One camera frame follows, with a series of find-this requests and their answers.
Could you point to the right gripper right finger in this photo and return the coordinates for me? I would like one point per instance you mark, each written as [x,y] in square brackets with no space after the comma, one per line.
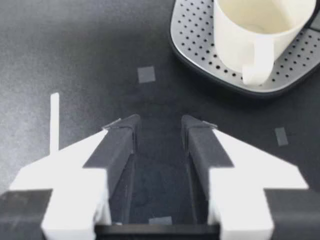
[245,160]

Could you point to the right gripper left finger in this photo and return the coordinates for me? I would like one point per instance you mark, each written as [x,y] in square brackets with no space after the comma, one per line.
[75,160]

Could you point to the silver and black coffee machine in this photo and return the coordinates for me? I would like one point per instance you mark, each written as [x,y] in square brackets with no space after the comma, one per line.
[192,35]

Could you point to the white mug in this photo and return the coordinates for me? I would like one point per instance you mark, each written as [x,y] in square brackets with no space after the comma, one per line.
[237,40]

